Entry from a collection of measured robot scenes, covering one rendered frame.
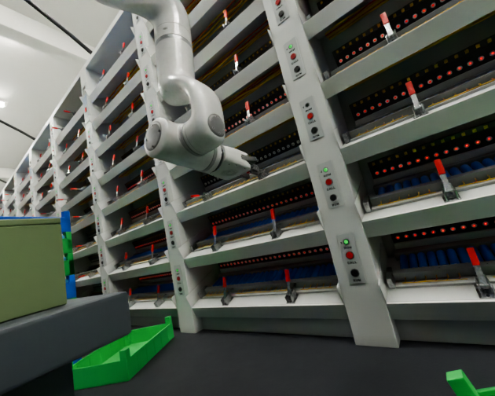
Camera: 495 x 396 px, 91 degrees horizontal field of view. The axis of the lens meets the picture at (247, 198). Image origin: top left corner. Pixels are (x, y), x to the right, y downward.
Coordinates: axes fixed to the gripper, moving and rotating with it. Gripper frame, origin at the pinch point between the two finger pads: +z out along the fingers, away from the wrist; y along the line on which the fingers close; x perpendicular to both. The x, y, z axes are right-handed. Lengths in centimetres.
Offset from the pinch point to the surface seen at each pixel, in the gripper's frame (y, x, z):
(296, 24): 23.9, 37.5, 0.4
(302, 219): 7.8, -15.8, 13.8
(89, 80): -115, 107, -7
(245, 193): -7.5, -3.9, 6.7
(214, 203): -22.5, -3.5, 6.4
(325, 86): 26.5, 16.1, 3.7
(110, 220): -115, 11, 9
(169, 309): -60, -41, 11
